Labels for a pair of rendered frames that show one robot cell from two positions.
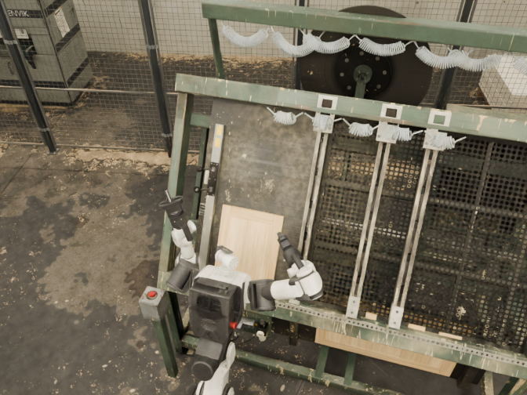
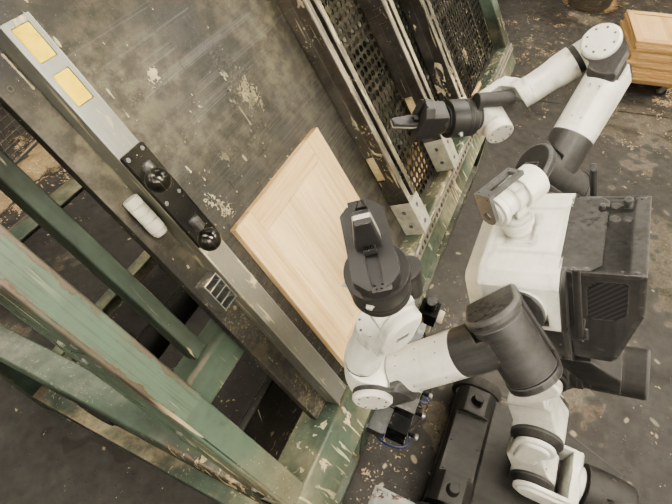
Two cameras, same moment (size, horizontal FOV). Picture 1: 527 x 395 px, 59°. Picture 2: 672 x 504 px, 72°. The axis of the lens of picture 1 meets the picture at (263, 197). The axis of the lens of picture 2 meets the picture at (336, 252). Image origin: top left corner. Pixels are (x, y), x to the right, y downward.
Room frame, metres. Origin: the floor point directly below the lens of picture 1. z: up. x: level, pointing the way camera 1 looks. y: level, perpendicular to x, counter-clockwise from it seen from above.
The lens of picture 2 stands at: (1.74, 0.82, 2.00)
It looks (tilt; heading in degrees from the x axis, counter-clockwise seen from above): 51 degrees down; 278
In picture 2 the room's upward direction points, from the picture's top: straight up
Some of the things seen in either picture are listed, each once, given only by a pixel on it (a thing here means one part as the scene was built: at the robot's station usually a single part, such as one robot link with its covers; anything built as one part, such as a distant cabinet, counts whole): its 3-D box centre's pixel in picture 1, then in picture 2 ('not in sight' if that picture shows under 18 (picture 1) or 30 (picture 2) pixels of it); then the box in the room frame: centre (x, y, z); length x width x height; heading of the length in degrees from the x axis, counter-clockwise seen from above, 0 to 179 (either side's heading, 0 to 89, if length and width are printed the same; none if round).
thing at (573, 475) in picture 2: not in sight; (548, 471); (1.07, 0.32, 0.28); 0.21 x 0.20 x 0.13; 163
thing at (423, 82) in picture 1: (362, 74); not in sight; (2.60, -0.61, 1.85); 0.80 x 0.06 x 0.80; 73
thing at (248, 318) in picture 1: (228, 326); (414, 374); (1.59, 0.22, 0.69); 0.50 x 0.14 x 0.24; 73
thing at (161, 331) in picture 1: (165, 346); not in sight; (1.65, 0.66, 0.38); 0.06 x 0.06 x 0.75; 73
